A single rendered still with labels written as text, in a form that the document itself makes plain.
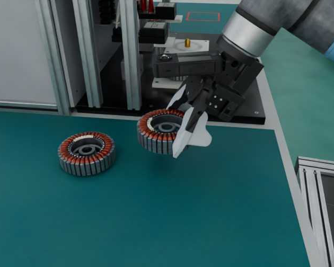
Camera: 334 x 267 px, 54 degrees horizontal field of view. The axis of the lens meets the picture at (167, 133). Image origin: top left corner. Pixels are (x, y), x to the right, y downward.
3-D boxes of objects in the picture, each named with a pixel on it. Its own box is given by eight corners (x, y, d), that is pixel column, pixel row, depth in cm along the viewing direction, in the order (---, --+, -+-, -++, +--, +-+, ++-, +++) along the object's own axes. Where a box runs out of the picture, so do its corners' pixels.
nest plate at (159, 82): (207, 69, 101) (207, 65, 101) (205, 90, 89) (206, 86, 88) (159, 66, 103) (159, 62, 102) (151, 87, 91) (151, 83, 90)
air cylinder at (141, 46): (156, 44, 120) (155, 29, 117) (152, 51, 114) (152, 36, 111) (142, 44, 121) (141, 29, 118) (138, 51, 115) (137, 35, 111)
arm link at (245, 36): (243, 18, 47) (228, 5, 53) (225, 45, 49) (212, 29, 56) (281, 42, 49) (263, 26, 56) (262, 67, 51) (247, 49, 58)
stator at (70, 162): (122, 169, 65) (121, 154, 63) (64, 184, 61) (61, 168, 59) (108, 139, 73) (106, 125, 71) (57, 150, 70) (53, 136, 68)
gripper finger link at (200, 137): (204, 169, 55) (223, 118, 56) (174, 157, 53) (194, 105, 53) (196, 166, 58) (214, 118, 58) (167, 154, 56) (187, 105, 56)
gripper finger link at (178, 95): (185, 126, 69) (210, 108, 61) (160, 115, 67) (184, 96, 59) (187, 114, 70) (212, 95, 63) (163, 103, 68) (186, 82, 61)
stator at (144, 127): (191, 121, 67) (192, 105, 65) (201, 153, 58) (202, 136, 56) (137, 124, 66) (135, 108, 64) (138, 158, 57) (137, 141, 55)
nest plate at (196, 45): (209, 43, 121) (209, 40, 121) (208, 58, 109) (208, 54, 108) (168, 42, 123) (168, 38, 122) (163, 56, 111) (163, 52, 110)
